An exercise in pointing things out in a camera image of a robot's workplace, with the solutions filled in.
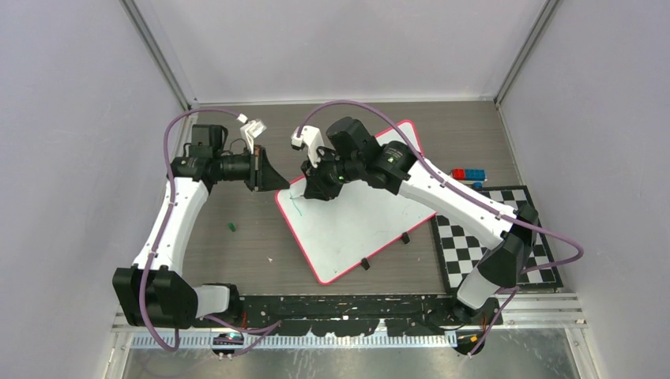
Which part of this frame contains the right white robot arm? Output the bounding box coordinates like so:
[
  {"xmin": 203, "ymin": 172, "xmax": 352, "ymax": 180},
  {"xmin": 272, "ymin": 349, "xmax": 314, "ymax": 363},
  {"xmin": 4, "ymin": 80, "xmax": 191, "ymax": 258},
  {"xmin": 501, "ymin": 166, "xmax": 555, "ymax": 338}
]
[{"xmin": 291, "ymin": 117, "xmax": 539, "ymax": 324}]

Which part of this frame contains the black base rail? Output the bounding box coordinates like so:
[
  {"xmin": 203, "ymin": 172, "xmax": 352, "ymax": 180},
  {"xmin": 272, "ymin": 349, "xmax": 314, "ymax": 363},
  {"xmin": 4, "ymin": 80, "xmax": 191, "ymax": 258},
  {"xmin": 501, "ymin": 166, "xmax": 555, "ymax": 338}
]
[{"xmin": 215, "ymin": 295, "xmax": 499, "ymax": 337}]

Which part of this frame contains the pink-framed whiteboard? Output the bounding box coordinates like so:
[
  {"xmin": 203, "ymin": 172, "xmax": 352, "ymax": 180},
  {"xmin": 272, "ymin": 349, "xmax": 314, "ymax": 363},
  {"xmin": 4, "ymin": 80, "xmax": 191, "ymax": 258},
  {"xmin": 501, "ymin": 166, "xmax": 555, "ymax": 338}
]
[{"xmin": 275, "ymin": 119, "xmax": 438, "ymax": 286}]

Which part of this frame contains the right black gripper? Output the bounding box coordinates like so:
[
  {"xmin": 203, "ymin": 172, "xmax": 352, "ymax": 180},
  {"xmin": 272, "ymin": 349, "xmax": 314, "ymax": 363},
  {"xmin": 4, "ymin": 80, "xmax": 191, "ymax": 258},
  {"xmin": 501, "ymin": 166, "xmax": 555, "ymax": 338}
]
[{"xmin": 300, "ymin": 146, "xmax": 362, "ymax": 201}]

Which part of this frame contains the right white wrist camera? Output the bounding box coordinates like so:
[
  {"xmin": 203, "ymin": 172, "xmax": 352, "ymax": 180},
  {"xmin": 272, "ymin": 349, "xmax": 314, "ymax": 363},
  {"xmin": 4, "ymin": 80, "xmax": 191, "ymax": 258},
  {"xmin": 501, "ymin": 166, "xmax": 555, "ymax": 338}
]
[{"xmin": 291, "ymin": 126, "xmax": 325, "ymax": 168}]

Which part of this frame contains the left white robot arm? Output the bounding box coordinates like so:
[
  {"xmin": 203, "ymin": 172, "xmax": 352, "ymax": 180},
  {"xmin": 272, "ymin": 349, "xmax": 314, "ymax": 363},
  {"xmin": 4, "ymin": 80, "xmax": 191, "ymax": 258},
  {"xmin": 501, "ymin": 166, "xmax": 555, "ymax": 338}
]
[{"xmin": 112, "ymin": 119, "xmax": 289, "ymax": 329}]

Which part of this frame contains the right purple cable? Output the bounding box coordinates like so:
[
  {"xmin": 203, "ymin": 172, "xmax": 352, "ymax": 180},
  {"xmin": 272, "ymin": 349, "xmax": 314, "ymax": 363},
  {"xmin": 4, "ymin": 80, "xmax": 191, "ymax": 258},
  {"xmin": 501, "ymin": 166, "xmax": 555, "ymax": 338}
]
[{"xmin": 297, "ymin": 100, "xmax": 585, "ymax": 357}]

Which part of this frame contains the slotted cable duct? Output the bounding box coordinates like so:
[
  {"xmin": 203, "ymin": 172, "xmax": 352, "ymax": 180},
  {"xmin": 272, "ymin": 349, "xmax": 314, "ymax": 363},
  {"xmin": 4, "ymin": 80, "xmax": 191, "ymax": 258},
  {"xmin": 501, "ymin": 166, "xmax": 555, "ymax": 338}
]
[{"xmin": 130, "ymin": 333, "xmax": 461, "ymax": 351}]

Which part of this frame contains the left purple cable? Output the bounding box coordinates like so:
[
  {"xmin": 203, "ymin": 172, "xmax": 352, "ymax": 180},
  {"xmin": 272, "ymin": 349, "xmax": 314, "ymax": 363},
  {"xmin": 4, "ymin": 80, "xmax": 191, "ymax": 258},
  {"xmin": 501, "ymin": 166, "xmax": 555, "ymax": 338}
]
[{"xmin": 140, "ymin": 107, "xmax": 284, "ymax": 352}]

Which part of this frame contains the purple cable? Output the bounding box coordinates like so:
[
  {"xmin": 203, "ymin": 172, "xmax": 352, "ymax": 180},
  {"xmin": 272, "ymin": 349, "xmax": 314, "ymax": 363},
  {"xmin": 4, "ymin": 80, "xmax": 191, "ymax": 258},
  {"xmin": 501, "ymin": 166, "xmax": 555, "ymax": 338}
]
[
  {"xmin": 140, "ymin": 107, "xmax": 284, "ymax": 352},
  {"xmin": 297, "ymin": 100, "xmax": 585, "ymax": 357}
]

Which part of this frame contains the red blue toy car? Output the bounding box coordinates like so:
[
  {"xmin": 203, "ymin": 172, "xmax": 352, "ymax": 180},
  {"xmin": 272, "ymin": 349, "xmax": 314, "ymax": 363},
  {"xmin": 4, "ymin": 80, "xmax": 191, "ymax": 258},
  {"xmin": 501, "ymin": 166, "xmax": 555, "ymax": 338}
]
[{"xmin": 450, "ymin": 168, "xmax": 487, "ymax": 189}]

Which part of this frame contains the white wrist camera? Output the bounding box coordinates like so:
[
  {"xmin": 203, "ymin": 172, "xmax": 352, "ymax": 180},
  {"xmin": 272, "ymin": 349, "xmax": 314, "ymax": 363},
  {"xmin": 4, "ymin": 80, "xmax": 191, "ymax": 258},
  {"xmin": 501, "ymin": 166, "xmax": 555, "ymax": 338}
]
[
  {"xmin": 237, "ymin": 114, "xmax": 267, "ymax": 151},
  {"xmin": 291, "ymin": 126, "xmax": 325, "ymax": 168}
]

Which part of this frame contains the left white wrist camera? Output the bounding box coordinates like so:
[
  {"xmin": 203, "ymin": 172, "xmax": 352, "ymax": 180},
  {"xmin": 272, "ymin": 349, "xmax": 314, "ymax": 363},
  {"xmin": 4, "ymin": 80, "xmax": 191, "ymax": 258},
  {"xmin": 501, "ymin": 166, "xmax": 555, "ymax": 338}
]
[{"xmin": 237, "ymin": 114, "xmax": 267, "ymax": 151}]

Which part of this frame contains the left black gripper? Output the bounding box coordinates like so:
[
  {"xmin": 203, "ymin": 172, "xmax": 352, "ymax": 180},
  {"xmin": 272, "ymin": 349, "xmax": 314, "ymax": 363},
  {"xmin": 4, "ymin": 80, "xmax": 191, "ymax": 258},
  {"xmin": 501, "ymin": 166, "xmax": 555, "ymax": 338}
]
[{"xmin": 215, "ymin": 144, "xmax": 290, "ymax": 192}]

